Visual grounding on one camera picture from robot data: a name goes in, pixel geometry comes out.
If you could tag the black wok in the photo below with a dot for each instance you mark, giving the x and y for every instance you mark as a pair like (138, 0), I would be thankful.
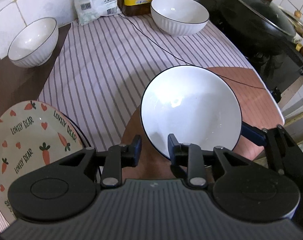
(241, 32)

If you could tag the black gas stove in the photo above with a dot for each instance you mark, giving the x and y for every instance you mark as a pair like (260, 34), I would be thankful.
(286, 72)

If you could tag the white seasoning bag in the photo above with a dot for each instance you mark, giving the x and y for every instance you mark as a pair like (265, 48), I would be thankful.
(91, 2)

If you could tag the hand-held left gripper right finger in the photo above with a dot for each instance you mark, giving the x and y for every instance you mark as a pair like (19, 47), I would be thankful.
(172, 147)

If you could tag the white ribbed bowl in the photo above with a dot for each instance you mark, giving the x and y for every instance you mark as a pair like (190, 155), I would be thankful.
(32, 42)
(179, 15)
(191, 110)

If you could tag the striped brown table mat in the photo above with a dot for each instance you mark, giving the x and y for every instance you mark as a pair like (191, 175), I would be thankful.
(104, 67)

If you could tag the glass wok lid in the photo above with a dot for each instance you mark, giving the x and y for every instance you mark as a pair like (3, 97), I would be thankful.
(261, 15)

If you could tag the cream carrot print plate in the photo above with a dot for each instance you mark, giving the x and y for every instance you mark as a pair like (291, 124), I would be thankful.
(29, 135)

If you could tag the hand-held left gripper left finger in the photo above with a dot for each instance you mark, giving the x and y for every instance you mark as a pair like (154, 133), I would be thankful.
(137, 150)

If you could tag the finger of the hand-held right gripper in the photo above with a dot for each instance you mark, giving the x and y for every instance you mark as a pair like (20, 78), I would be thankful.
(254, 136)

